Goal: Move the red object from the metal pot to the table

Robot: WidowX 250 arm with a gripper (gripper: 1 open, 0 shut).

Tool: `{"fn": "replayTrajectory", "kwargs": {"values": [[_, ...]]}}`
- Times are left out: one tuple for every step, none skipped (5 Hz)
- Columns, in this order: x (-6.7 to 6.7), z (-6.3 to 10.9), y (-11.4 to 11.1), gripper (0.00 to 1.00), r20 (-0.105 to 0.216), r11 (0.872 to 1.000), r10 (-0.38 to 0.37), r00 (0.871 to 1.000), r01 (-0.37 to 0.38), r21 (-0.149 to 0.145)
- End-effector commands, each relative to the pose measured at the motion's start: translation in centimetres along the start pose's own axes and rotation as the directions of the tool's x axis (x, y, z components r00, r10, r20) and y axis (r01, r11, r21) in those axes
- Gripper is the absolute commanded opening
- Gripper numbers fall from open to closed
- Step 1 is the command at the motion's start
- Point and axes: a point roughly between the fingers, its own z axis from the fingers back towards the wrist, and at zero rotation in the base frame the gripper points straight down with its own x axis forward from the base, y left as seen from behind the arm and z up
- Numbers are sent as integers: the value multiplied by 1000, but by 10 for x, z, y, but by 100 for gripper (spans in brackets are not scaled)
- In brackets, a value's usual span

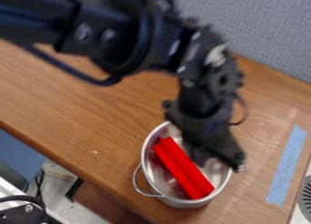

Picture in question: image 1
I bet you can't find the black cable under table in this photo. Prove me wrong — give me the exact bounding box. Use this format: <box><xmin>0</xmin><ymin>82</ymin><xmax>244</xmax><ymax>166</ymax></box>
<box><xmin>34</xmin><ymin>168</ymin><xmax>47</xmax><ymax>205</ymax></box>

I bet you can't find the red rectangular block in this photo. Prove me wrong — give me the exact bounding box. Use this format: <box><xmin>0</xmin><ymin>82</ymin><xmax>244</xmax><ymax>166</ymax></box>
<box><xmin>152</xmin><ymin>137</ymin><xmax>215</xmax><ymax>199</ymax></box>

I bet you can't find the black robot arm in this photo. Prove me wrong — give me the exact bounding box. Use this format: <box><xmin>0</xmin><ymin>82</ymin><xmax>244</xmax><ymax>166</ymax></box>
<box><xmin>0</xmin><ymin>0</ymin><xmax>246</xmax><ymax>170</ymax></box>

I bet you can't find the silver metal pot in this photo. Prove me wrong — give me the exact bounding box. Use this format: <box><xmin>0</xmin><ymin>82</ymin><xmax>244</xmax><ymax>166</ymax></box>
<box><xmin>132</xmin><ymin>122</ymin><xmax>232</xmax><ymax>209</ymax></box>

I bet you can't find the blue tape strip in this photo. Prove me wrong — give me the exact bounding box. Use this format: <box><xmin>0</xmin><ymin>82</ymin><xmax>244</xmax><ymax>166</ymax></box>
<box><xmin>266</xmin><ymin>126</ymin><xmax>307</xmax><ymax>207</ymax></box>

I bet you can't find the black device with handle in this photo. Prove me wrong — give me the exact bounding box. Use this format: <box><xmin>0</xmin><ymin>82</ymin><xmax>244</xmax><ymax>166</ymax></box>
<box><xmin>0</xmin><ymin>195</ymin><xmax>63</xmax><ymax>224</ymax></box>

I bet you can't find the grey fan grille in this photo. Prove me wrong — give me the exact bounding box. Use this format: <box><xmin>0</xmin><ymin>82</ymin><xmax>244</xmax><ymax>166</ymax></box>
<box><xmin>298</xmin><ymin>175</ymin><xmax>311</xmax><ymax>222</ymax></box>

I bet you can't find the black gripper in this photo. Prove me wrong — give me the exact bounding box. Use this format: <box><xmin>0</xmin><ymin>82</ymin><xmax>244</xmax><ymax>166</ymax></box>
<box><xmin>162</xmin><ymin>98</ymin><xmax>248</xmax><ymax>173</ymax></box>

